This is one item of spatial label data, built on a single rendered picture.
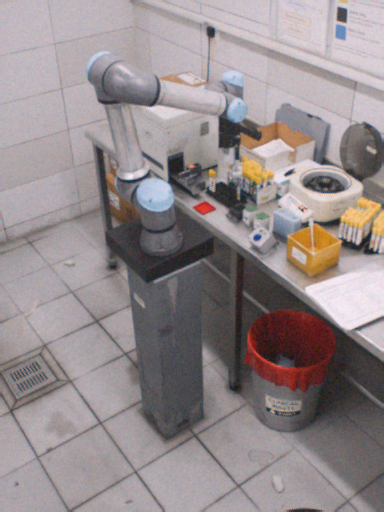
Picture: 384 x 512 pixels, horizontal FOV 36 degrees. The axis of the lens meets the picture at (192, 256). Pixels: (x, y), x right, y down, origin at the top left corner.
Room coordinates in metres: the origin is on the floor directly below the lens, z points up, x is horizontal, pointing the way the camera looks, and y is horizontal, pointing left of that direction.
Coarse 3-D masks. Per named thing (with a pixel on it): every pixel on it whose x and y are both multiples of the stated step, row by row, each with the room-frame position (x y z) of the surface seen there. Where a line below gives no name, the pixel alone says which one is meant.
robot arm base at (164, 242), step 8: (144, 232) 1.70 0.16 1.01; (152, 232) 1.67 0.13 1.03; (160, 232) 1.67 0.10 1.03; (168, 232) 1.68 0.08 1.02; (176, 232) 1.70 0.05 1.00; (144, 240) 1.69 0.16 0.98; (152, 240) 1.67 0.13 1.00; (160, 240) 1.66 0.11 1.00; (168, 240) 1.67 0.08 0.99; (176, 240) 1.68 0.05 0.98; (144, 248) 1.68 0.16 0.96; (152, 248) 1.66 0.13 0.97; (160, 248) 1.67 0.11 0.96; (168, 248) 1.66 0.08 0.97; (176, 248) 1.67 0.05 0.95
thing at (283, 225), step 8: (280, 208) 1.88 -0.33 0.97; (280, 216) 1.83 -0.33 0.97; (288, 216) 1.82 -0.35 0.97; (296, 216) 1.82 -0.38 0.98; (280, 224) 1.83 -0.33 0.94; (288, 224) 1.80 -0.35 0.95; (296, 224) 1.79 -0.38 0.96; (272, 232) 1.85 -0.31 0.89; (280, 232) 1.83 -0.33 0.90; (288, 232) 1.80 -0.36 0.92
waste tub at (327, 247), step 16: (288, 240) 1.69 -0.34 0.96; (304, 240) 1.74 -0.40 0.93; (320, 240) 1.74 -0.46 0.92; (336, 240) 1.67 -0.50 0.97; (288, 256) 1.69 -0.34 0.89; (304, 256) 1.62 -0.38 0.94; (320, 256) 1.61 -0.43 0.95; (336, 256) 1.65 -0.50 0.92; (304, 272) 1.62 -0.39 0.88; (320, 272) 1.61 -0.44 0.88
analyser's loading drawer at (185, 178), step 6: (174, 168) 2.32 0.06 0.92; (180, 168) 2.32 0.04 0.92; (174, 174) 2.27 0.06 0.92; (180, 174) 2.22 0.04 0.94; (186, 174) 2.23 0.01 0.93; (180, 180) 2.21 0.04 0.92; (186, 180) 2.18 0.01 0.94; (192, 180) 2.19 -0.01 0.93; (186, 186) 2.17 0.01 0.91; (192, 186) 2.13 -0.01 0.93; (198, 186) 2.14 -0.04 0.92; (204, 186) 2.16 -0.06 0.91; (192, 192) 2.13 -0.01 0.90
